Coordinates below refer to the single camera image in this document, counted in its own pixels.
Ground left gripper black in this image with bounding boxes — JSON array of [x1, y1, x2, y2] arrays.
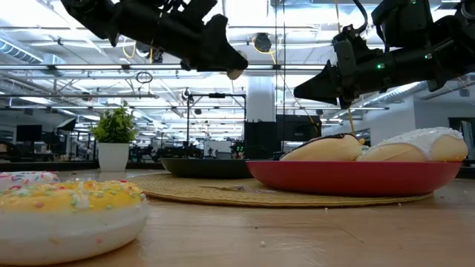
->
[[109, 0, 249, 73]]

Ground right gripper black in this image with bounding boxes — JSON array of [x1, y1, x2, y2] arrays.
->
[[292, 39, 413, 109]]

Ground chocolate iced beige donut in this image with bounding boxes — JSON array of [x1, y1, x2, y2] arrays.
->
[[279, 133, 367, 162]]

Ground white iced beige donut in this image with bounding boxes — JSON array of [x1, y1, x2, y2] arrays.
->
[[358, 126, 469, 162]]

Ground white donut pink sprinkles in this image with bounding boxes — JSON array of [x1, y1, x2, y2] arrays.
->
[[0, 171, 60, 191]]

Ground yellow donut coloured sprinkles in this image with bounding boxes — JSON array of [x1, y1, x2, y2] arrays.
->
[[0, 179, 151, 266]]

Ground white building pillar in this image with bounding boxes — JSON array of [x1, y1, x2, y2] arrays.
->
[[246, 76, 278, 123]]

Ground black equipment cabinet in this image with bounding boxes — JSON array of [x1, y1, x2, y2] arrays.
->
[[243, 113, 323, 161]]

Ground reddish pink round plate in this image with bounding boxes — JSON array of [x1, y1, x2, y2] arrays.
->
[[245, 159, 462, 197]]

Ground white board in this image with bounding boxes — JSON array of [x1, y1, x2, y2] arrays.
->
[[203, 140, 233, 159]]

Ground dark grey round plate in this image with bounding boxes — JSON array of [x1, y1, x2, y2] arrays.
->
[[160, 158, 254, 180]]

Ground green artificial plant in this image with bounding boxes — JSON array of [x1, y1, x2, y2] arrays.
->
[[90, 100, 139, 145]]

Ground woven straw round placemat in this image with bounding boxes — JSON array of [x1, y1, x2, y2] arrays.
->
[[128, 173, 434, 208]]

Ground white square plant pot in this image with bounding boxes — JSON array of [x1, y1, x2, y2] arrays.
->
[[97, 142, 131, 172]]

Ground black computer monitor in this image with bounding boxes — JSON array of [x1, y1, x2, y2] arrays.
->
[[16, 124, 43, 144]]

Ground black ceiling cable reel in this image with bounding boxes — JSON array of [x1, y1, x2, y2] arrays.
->
[[252, 32, 274, 53], [135, 41, 164, 65]]

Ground black overhead frame beam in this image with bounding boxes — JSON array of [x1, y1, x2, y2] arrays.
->
[[0, 63, 327, 72]]

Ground black gantry frame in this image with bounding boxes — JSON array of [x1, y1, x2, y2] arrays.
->
[[184, 91, 248, 149]]

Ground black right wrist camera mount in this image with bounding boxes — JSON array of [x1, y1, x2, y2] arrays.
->
[[333, 24, 378, 53]]

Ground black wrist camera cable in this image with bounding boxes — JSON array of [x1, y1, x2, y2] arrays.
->
[[350, 0, 369, 35]]

